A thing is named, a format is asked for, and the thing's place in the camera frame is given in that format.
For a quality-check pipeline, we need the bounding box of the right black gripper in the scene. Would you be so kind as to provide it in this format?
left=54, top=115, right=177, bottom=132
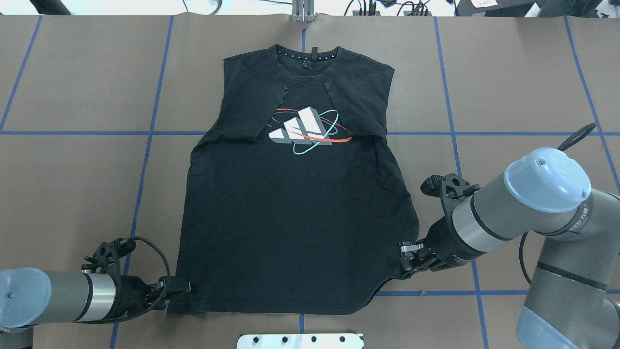
left=398, top=217, right=473, bottom=277

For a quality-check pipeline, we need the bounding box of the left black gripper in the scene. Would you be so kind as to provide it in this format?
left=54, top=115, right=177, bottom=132
left=114, top=275, right=192, bottom=322

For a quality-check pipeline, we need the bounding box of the black printed t-shirt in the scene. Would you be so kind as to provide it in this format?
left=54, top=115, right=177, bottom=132
left=168, top=45, right=419, bottom=315

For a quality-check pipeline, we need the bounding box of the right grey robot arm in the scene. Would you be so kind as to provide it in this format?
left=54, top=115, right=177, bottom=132
left=399, top=147, right=620, bottom=349

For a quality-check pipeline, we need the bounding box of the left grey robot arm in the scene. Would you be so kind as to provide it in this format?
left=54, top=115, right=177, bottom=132
left=0, top=268, right=192, bottom=349

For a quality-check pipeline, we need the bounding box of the blue tape line lengthwise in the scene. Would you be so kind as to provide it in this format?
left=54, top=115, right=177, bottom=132
left=433, top=17, right=490, bottom=349

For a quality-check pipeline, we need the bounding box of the blue tape line crosswise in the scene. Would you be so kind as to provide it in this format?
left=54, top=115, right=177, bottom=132
left=0, top=130, right=620, bottom=137

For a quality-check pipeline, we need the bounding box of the black usb hub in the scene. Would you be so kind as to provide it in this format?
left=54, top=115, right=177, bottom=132
left=344, top=0, right=432, bottom=17

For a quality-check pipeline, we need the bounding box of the blue centre tape line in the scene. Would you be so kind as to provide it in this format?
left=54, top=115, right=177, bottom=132
left=300, top=27, right=308, bottom=53

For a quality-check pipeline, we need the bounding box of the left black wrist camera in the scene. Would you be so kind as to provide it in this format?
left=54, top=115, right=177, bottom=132
left=80, top=238, right=137, bottom=275

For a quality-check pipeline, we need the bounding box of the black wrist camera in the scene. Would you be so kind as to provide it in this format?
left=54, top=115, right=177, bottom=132
left=420, top=173, right=481, bottom=206
left=80, top=238, right=137, bottom=275

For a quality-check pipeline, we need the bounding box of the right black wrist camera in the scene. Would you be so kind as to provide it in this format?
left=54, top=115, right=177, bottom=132
left=420, top=173, right=481, bottom=206

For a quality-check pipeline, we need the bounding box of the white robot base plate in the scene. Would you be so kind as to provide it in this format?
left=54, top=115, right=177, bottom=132
left=236, top=333, right=365, bottom=349

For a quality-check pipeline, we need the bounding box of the aluminium profile post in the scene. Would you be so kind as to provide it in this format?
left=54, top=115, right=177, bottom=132
left=291, top=0, right=316, bottom=23

